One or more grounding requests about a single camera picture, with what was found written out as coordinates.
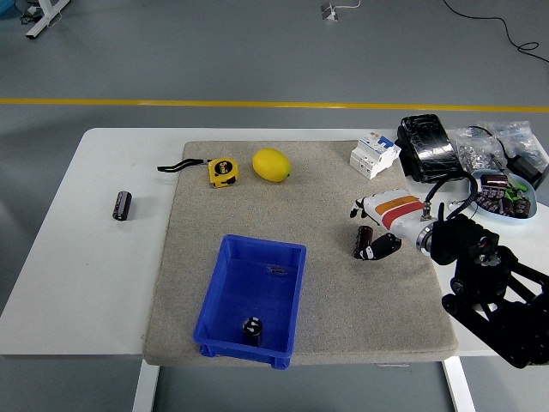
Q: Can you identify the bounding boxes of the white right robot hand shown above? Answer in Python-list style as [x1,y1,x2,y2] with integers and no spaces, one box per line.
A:
[349,188,433,262]

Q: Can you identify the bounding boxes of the dark brown cylindrical battery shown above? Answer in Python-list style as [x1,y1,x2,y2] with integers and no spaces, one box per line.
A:
[353,226,374,259]
[241,316,263,347]
[112,191,133,222]

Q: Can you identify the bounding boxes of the blue plastic box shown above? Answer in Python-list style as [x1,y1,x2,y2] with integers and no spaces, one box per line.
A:
[192,233,307,370]

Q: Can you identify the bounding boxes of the white circuit breaker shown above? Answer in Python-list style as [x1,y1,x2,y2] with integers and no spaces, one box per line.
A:
[348,131,401,181]

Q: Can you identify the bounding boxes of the black plastic-wrapped device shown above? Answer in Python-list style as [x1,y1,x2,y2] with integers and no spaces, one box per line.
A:
[394,113,467,184]

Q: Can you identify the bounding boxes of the grey-brown felt mat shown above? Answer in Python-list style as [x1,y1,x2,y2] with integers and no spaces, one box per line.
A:
[141,140,458,367]

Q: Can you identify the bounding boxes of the clear bag of nuts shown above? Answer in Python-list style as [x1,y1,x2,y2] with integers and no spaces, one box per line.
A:
[452,126,507,173]

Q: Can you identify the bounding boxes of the large dark brown capacitor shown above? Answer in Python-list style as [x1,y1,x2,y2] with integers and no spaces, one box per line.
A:
[480,173,510,192]

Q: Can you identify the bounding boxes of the green plastic connectors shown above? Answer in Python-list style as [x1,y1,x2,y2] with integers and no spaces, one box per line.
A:
[504,182,528,202]

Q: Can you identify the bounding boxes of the light blue bowl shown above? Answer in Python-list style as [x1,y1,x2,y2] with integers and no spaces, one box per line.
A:
[469,169,539,225]

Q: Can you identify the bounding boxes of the yellow lemon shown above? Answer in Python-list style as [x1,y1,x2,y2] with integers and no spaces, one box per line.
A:
[251,147,292,183]

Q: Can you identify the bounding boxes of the clear bag of screws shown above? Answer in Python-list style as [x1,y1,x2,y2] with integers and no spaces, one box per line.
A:
[476,120,549,167]

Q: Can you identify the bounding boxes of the yellow tape measure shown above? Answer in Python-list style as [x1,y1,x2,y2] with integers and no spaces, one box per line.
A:
[156,157,240,190]

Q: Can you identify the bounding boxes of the white table leg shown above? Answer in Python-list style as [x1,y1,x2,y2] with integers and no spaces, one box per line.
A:
[131,359,160,412]
[442,356,476,412]

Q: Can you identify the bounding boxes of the white background desk foot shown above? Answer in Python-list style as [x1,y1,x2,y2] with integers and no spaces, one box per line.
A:
[24,0,72,42]

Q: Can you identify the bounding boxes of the black power adapter with cable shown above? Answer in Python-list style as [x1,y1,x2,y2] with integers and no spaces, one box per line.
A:
[468,124,549,191]

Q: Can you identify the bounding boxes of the silver floor socket with cable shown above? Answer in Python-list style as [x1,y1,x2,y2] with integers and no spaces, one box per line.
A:
[319,0,361,21]

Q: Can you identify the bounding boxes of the black floor cable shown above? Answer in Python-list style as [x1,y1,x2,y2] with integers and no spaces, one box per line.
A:
[441,0,549,65]

